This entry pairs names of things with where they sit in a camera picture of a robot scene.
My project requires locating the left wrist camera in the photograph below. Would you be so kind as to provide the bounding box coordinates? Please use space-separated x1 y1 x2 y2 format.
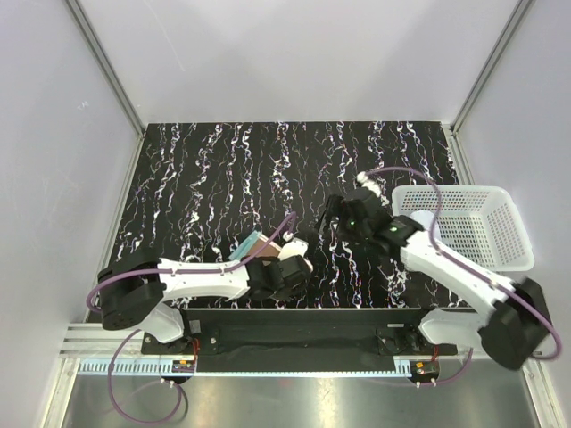
277 238 309 260

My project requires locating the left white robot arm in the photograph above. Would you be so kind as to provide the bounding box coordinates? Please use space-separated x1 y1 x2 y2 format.
88 249 312 353

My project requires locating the orange brown towel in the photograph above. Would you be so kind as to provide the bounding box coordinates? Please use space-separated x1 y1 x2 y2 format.
229 231 282 261

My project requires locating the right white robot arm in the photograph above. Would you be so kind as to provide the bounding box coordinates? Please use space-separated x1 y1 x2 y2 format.
316 186 562 370

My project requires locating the white cable duct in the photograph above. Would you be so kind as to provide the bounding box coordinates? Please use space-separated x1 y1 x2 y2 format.
78 358 423 375

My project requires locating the white plastic basket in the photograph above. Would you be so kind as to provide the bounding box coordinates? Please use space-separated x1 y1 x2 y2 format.
392 185 534 273

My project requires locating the white towel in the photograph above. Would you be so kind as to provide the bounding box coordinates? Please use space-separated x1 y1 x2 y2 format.
410 210 440 235

